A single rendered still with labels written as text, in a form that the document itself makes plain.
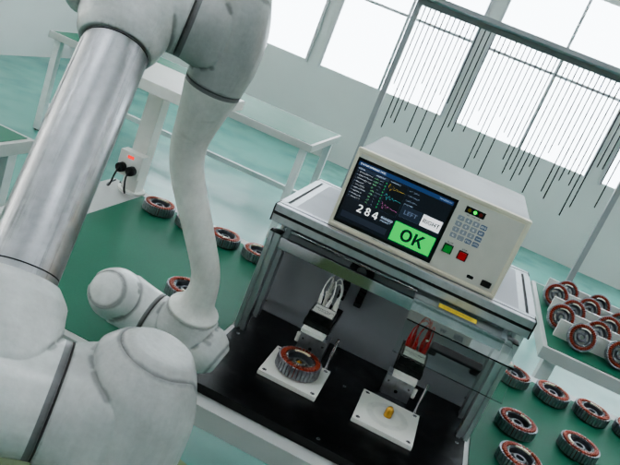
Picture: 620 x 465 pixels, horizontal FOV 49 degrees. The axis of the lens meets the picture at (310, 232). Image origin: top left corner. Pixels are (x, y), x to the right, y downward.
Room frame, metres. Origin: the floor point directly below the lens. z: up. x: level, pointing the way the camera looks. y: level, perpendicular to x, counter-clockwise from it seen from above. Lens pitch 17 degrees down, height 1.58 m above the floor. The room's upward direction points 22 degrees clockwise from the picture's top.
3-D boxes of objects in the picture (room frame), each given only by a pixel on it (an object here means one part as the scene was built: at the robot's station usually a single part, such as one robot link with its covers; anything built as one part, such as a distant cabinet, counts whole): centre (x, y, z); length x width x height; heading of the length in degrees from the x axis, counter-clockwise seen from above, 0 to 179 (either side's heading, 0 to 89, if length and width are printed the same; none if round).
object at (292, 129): (5.06, 1.16, 0.37); 2.10 x 0.90 x 0.75; 81
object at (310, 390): (1.46, -0.09, 0.78); 0.15 x 0.15 x 0.01; 81
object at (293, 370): (1.46, -0.09, 0.80); 0.11 x 0.11 x 0.04
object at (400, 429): (1.42, -0.33, 0.78); 0.15 x 0.15 x 0.01; 81
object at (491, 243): (1.75, -0.28, 1.22); 0.44 x 0.39 x 0.20; 81
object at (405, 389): (1.56, -0.36, 0.80); 0.07 x 0.05 x 0.06; 81
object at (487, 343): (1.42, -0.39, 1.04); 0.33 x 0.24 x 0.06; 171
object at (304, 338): (1.60, -0.12, 0.80); 0.07 x 0.05 x 0.06; 81
